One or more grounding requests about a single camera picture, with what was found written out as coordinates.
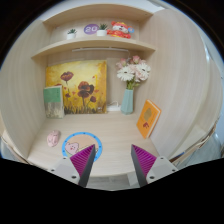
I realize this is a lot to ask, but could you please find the teal vase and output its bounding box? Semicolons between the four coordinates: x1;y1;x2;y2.
121;89;133;115

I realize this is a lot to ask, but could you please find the white light bar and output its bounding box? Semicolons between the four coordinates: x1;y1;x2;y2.
72;47;129;52

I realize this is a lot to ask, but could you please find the pink white flower bouquet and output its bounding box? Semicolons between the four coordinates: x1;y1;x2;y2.
116;55;151;90

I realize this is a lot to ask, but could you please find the wooden shelf board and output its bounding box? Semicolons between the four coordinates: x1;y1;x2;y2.
33;36;156;58

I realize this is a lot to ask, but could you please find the purple round number sign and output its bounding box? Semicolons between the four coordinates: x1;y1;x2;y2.
84;24;99;35

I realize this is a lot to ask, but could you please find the small potted plant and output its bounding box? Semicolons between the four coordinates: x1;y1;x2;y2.
67;28;77;40
97;24;108;36

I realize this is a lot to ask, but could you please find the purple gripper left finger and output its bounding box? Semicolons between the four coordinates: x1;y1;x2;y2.
48;143;97;188

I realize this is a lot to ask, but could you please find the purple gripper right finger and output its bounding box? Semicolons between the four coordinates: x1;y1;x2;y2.
130;143;179;188

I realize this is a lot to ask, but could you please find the poppy flower painting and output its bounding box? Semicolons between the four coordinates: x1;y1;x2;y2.
46;60;107;114

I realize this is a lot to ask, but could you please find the right small potted plant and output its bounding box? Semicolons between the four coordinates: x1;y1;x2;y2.
97;24;108;36

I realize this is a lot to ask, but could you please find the green book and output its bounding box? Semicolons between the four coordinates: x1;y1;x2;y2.
43;85;64;119

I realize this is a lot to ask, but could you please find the white power adapter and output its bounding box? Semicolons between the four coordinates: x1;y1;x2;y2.
107;101;121;112

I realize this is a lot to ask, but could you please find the orange book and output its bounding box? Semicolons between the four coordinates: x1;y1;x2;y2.
137;100;161;139

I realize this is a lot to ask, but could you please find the left small potted plant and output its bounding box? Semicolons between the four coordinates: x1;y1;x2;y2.
67;28;77;40

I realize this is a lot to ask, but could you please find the pink computer mouse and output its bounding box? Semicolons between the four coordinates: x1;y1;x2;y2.
47;130;60;147

